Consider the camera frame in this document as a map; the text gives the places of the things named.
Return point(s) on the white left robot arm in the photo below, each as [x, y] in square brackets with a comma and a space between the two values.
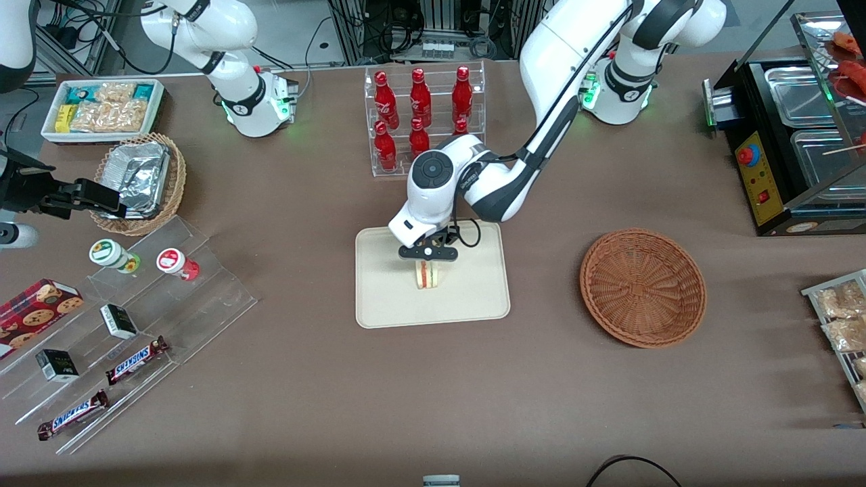
[561, 61]

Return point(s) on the steel warmer pan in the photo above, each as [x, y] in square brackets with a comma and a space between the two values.
[822, 159]
[798, 95]

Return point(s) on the clear acrylic step display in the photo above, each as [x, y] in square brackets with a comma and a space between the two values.
[203, 297]

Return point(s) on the small clear snack bag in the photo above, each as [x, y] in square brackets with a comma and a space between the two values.
[115, 92]

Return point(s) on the round brown wicker basket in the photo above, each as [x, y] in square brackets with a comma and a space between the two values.
[643, 287]

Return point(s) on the triangular sandwich half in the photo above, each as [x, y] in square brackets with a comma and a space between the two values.
[427, 276]

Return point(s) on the green lid cup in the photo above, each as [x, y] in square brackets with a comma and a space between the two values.
[111, 255]

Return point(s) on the white power strip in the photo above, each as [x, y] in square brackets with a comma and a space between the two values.
[438, 49]

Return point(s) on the black food warmer cabinet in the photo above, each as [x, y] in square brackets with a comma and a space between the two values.
[764, 155]

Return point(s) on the Snickers chocolate bar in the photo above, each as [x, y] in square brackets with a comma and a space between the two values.
[135, 360]
[73, 414]

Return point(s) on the beige plastic tray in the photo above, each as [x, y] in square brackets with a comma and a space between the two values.
[473, 297]

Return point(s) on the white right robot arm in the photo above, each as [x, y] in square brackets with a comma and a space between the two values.
[230, 61]

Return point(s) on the teal snack pack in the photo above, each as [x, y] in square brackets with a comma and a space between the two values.
[82, 93]

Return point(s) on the red cookie box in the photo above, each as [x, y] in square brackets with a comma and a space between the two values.
[37, 311]

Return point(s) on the silver foil container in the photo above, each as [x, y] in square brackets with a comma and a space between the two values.
[139, 177]

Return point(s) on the small black white carton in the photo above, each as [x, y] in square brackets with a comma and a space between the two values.
[57, 365]
[119, 321]

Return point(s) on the large clear snack bag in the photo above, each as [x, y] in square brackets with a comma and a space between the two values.
[108, 116]

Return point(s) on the red lid cup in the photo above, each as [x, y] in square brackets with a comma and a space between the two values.
[174, 262]

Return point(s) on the white snack box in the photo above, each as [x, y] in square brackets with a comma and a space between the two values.
[54, 135]

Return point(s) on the red cola bottle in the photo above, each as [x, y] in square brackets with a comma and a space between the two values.
[420, 95]
[385, 147]
[461, 126]
[462, 91]
[384, 98]
[419, 138]

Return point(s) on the metal equipment rack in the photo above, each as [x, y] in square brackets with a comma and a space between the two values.
[433, 20]

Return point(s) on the clear acrylic bottle rack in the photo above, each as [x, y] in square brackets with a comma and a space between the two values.
[440, 74]

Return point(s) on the yellow snack pack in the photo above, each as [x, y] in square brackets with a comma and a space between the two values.
[64, 118]

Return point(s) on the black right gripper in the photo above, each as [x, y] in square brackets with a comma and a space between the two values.
[32, 191]

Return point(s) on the grey device at table edge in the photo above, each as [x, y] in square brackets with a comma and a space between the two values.
[441, 481]

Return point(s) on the clear bag of crackers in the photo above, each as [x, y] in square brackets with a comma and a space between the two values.
[846, 335]
[837, 301]

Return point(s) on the tan wicker basket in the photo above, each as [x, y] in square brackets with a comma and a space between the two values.
[172, 189]

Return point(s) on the grey snack display tray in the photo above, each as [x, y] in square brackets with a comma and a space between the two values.
[812, 292]

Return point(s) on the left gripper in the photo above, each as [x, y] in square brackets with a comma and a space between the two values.
[448, 238]

